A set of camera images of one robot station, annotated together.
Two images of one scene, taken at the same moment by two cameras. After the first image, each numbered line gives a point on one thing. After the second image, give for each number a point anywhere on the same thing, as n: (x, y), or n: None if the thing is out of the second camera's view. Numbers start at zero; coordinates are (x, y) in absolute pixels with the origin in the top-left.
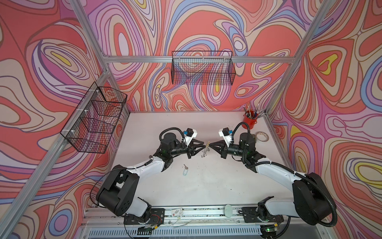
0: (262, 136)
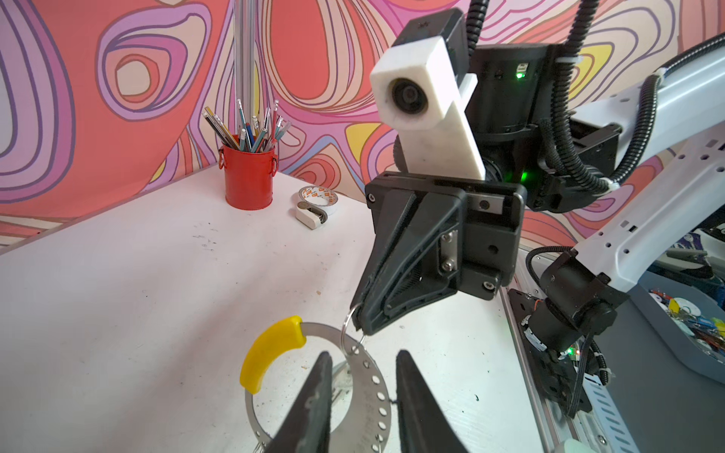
0: (319, 195)
